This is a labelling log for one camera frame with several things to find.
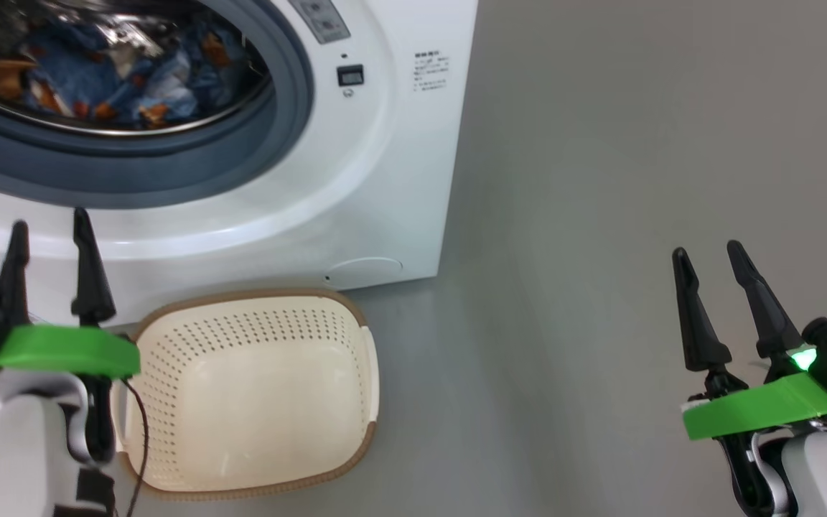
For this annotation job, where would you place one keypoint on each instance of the steel washing machine drum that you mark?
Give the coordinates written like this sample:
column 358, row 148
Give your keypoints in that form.
column 119, row 29

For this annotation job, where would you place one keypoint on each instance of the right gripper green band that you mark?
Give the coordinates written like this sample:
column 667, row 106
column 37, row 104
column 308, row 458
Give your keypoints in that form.
column 758, row 409

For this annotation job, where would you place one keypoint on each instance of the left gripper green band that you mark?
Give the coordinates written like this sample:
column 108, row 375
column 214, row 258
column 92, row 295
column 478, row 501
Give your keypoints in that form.
column 62, row 352

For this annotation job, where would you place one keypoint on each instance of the white front-load washing machine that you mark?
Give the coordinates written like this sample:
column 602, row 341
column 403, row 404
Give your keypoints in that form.
column 385, row 179

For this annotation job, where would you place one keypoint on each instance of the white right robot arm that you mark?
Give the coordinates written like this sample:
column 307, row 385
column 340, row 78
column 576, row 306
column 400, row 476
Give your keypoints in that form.
column 826, row 474

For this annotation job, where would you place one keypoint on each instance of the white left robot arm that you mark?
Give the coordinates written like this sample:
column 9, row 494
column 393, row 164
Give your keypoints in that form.
column 19, row 459

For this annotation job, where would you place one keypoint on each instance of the small printed text label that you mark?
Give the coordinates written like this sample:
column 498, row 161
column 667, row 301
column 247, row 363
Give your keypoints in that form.
column 431, row 70

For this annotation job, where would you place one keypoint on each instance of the round white filter cover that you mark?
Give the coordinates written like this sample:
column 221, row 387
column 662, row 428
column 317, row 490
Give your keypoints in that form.
column 365, row 273

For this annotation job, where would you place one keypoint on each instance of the grey warning label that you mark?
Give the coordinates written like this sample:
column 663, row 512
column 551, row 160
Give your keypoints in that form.
column 320, row 18

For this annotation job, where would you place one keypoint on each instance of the grey rubber door gasket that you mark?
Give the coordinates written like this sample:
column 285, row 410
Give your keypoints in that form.
column 169, row 165

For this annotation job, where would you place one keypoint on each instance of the cream perforated laundry basket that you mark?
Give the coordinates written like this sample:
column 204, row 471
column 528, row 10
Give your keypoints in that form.
column 255, row 402

